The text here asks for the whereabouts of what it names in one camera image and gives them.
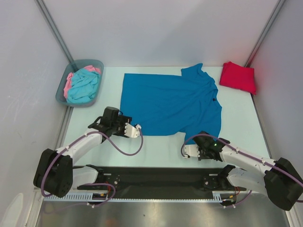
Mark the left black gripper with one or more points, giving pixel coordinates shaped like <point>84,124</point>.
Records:
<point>123,119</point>

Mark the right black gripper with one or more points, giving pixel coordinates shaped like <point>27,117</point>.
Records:
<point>201,151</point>

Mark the dark blue t shirt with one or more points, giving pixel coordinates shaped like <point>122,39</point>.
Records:
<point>164,105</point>

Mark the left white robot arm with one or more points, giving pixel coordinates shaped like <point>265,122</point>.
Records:
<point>54,174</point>

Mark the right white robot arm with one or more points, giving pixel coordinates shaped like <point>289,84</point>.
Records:
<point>276,179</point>

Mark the light blue t shirt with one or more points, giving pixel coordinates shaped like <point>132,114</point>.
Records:
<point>82,87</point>

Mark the teal plastic basket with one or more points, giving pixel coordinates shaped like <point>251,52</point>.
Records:
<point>80,83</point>

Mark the black front mat strip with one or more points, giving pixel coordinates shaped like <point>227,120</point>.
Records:
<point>149,183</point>

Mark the pink t shirt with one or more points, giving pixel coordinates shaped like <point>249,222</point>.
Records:
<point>68,82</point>

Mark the folded red t shirt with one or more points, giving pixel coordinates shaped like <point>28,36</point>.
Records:
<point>238,77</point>

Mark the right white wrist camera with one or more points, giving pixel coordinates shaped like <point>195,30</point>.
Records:
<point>190,151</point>

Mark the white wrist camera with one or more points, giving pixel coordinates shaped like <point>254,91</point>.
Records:
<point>190,151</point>
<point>132,131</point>

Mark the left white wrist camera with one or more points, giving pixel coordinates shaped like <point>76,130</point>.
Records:
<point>132,131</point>

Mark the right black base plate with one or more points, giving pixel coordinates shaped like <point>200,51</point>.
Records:
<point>217,183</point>

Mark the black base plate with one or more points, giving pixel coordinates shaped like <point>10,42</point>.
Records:
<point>101,183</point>
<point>217,183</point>

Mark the right slotted cable duct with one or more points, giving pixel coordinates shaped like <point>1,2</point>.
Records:
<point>226,195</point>

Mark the slotted cable duct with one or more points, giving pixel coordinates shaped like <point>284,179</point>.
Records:
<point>226,195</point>
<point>81,197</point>

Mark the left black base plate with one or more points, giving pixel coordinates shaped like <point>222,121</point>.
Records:
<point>101,183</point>

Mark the left slotted cable duct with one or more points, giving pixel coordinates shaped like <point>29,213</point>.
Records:
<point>81,197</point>

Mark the left aluminium corner post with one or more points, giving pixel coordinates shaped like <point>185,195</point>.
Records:
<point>54,29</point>

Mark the aluminium corner post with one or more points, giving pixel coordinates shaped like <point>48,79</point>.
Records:
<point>54,29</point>
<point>265,31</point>

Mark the right aluminium corner post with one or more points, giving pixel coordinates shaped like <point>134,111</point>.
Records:
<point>265,31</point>

